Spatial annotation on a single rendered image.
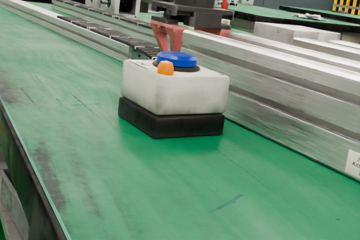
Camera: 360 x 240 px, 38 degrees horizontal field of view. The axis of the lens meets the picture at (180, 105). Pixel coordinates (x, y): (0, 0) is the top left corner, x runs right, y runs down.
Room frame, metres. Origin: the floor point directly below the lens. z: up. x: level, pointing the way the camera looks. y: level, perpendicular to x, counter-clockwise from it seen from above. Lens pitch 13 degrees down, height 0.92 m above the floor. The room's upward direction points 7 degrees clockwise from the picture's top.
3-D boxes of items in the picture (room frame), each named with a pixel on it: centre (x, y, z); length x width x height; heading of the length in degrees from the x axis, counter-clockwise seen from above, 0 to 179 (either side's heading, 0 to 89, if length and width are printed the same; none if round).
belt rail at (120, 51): (1.25, 0.34, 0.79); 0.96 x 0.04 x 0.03; 34
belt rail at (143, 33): (1.35, 0.18, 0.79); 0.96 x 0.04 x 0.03; 34
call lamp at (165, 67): (0.47, 0.02, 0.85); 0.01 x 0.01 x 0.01
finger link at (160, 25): (0.73, 0.01, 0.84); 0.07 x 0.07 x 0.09; 34
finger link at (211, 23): (0.74, -0.01, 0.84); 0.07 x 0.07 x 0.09; 34
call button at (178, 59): (0.51, 0.01, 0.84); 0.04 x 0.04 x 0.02
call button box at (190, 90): (0.52, 0.00, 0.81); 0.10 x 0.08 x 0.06; 124
